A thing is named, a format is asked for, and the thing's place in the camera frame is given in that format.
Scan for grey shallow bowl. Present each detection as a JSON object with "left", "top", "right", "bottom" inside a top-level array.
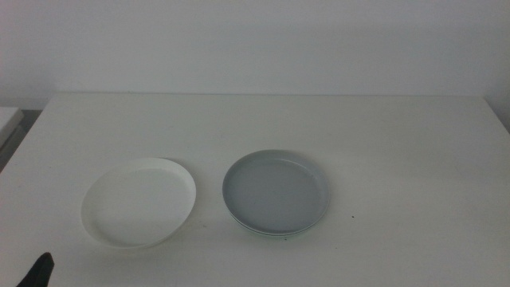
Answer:
[{"left": 222, "top": 149, "right": 332, "bottom": 237}]

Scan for pale green shallow bowl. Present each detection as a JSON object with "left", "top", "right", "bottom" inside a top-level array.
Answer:
[{"left": 229, "top": 213, "right": 324, "bottom": 240}]

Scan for white shallow bowl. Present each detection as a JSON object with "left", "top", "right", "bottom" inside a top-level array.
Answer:
[{"left": 80, "top": 157, "right": 198, "bottom": 250}]

